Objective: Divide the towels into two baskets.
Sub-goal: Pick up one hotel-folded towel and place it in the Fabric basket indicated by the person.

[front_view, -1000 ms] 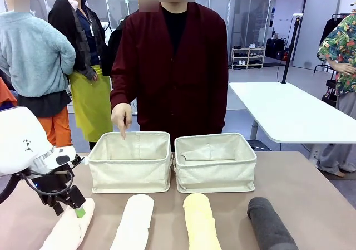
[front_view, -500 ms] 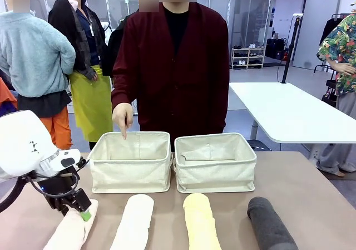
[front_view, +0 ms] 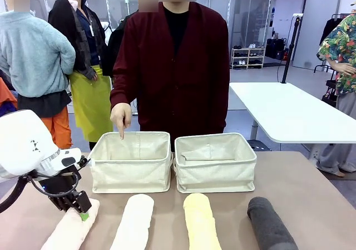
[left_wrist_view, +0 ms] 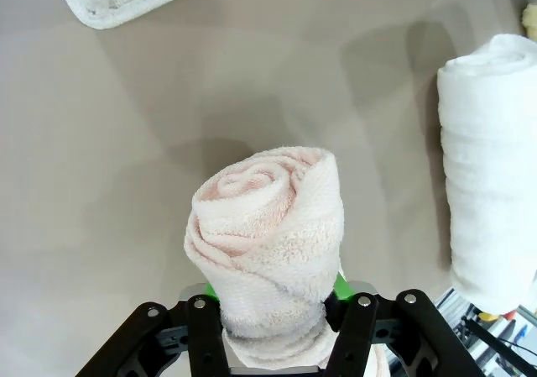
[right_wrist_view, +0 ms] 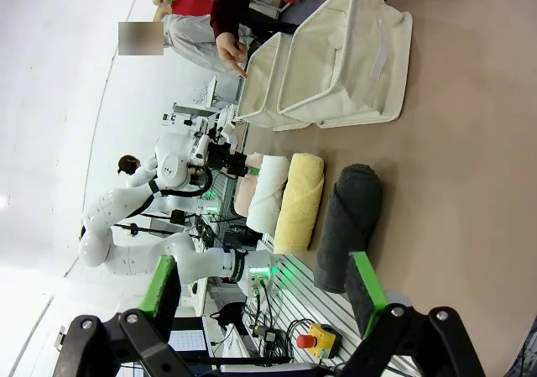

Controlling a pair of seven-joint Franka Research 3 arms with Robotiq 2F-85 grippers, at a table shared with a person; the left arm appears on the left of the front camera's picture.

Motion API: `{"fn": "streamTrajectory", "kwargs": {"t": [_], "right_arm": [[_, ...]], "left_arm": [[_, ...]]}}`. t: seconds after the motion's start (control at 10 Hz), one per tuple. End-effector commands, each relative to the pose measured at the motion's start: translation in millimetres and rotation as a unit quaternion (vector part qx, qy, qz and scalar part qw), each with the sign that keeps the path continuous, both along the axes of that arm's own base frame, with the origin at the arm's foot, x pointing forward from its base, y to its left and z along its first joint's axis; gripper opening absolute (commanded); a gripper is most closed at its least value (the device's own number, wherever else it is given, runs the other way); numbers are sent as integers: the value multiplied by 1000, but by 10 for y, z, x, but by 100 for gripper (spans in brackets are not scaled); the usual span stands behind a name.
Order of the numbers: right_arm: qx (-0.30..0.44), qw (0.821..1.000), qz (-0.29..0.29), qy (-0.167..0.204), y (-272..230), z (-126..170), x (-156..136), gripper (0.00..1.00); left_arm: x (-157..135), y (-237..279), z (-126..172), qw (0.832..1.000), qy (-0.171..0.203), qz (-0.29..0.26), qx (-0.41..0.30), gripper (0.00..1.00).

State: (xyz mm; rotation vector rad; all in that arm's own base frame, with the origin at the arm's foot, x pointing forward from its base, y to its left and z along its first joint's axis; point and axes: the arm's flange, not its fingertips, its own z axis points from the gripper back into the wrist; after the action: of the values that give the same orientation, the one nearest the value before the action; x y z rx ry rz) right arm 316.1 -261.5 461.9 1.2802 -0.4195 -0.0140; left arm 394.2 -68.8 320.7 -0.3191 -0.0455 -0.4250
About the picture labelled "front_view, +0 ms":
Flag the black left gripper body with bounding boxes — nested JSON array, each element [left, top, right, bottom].
[[38, 171, 82, 198]]

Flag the pink towel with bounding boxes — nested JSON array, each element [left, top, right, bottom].
[[40, 198, 100, 250]]

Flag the yellow towel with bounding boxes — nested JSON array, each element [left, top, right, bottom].
[[182, 193, 223, 250]]

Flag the dark gray towel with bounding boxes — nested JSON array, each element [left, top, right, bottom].
[[246, 196, 300, 250]]

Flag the person's left forearm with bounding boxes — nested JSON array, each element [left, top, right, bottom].
[[215, 74, 231, 135]]

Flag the person's right forearm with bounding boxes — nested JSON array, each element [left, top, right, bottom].
[[110, 66, 135, 107]]

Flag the person's right hand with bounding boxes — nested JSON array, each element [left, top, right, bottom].
[[110, 102, 132, 141]]

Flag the white rolled towel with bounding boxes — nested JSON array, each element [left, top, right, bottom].
[[109, 193, 155, 250]]

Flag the beige fabric basket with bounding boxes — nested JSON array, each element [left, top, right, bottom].
[[172, 133, 258, 194], [88, 131, 174, 194]]

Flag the orange garment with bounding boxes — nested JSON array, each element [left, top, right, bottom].
[[0, 77, 18, 117]]

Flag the person in maroon cardigan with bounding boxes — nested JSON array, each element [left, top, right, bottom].
[[110, 1, 231, 153]]

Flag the wooden shoe rack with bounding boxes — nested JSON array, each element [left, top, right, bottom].
[[230, 46, 266, 70]]

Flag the white table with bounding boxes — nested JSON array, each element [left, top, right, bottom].
[[228, 81, 356, 145]]

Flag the black bags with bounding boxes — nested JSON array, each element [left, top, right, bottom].
[[265, 37, 289, 61]]

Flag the black tripod pole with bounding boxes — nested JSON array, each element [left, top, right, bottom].
[[281, 14, 304, 84]]

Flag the black utility cart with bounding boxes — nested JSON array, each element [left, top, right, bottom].
[[322, 79, 339, 106]]

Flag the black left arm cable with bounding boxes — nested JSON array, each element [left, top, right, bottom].
[[0, 173, 56, 214]]

